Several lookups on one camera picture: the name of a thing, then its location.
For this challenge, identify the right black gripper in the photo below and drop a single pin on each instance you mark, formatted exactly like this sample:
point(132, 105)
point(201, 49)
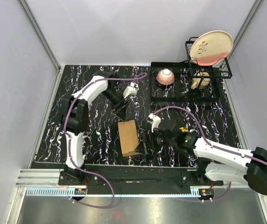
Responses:
point(141, 148)

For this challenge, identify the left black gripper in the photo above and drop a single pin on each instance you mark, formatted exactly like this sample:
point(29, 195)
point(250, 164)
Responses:
point(121, 113)

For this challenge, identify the brown cardboard express box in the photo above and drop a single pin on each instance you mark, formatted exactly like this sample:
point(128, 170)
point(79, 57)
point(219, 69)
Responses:
point(128, 138)

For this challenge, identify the yellow black utility knife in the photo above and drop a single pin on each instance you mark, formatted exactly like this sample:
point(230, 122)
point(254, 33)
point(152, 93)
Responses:
point(183, 129)

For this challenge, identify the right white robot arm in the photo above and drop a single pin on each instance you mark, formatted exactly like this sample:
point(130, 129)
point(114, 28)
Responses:
point(222, 163)

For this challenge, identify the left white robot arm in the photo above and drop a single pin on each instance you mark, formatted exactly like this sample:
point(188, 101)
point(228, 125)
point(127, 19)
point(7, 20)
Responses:
point(75, 117)

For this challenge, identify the pink patterned bowl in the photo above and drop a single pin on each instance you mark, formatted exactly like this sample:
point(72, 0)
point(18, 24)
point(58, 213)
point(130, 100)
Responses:
point(165, 77)

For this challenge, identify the beige ceramic mug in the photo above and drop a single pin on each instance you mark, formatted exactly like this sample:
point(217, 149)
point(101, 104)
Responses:
point(201, 81)

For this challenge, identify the cream pink plate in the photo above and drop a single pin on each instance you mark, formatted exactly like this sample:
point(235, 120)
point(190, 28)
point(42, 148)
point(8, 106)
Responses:
point(211, 47)

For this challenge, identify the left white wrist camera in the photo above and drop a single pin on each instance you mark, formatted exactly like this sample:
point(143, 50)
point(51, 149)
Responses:
point(130, 90)

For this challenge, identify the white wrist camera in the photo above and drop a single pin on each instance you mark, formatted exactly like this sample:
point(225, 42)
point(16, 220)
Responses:
point(154, 120)
point(130, 90)

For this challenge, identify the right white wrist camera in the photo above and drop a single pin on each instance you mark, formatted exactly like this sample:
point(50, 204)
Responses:
point(154, 120)

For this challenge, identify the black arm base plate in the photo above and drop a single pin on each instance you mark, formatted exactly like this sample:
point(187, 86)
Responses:
point(144, 174)

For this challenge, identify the black wire dish rack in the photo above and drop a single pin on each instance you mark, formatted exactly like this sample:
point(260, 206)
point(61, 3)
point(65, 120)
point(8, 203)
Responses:
point(184, 72)

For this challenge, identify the aluminium frame rail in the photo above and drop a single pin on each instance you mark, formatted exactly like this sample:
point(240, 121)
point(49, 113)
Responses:
point(34, 24)

